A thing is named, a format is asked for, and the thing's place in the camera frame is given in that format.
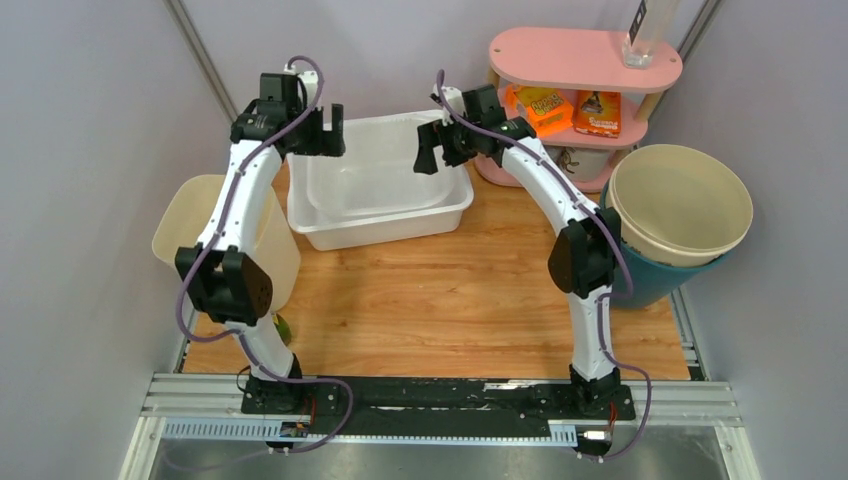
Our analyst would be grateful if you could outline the green glass bottle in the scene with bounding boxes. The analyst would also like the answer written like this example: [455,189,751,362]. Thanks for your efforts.
[274,313,292,346]

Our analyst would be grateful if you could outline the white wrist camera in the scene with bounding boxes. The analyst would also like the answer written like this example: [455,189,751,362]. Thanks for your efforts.
[284,63,324,107]
[431,85,466,126]

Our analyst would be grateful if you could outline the white plastic tub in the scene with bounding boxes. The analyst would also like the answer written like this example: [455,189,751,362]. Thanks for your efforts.
[286,110,474,251]

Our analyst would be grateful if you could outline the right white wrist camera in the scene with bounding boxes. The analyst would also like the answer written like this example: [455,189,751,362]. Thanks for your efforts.
[431,85,466,126]

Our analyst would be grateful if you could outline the aluminium frame rail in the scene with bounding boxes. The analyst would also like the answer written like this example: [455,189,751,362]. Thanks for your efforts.
[119,374,761,479]

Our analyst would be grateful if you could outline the orange snack box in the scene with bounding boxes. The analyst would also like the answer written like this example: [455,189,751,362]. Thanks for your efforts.
[504,84,574,137]
[573,90,622,138]

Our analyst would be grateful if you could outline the pink three-tier shelf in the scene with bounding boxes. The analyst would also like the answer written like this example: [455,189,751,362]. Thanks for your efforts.
[486,26,683,193]

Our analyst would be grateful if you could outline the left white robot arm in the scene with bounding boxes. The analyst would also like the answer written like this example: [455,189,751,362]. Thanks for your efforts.
[174,67,345,414]

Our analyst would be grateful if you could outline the cream round bucket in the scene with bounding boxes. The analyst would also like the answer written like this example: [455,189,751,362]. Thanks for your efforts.
[601,144,754,269]

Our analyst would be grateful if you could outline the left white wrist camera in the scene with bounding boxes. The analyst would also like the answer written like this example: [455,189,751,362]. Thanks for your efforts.
[284,63,324,107]

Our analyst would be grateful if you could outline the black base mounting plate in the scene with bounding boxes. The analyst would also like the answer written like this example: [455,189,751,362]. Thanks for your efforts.
[239,376,636,431]

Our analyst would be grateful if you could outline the orange snack box left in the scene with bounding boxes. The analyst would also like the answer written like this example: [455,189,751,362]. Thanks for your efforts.
[504,84,574,137]

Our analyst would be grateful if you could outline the orange snack box right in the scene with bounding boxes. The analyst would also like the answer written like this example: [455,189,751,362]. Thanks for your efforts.
[573,90,622,138]

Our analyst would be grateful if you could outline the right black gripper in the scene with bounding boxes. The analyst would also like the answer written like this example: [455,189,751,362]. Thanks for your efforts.
[414,112,482,175]

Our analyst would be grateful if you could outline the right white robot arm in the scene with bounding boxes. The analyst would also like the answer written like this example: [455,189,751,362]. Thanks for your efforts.
[413,84,623,418]

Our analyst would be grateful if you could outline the clear glass vase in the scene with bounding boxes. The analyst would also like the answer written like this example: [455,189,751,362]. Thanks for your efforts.
[622,0,680,69]

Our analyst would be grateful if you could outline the cream rectangular bin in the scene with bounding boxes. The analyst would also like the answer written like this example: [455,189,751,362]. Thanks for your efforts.
[151,174,301,311]

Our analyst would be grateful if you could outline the teal round bucket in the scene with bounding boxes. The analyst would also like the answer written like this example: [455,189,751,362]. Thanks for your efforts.
[604,185,738,309]

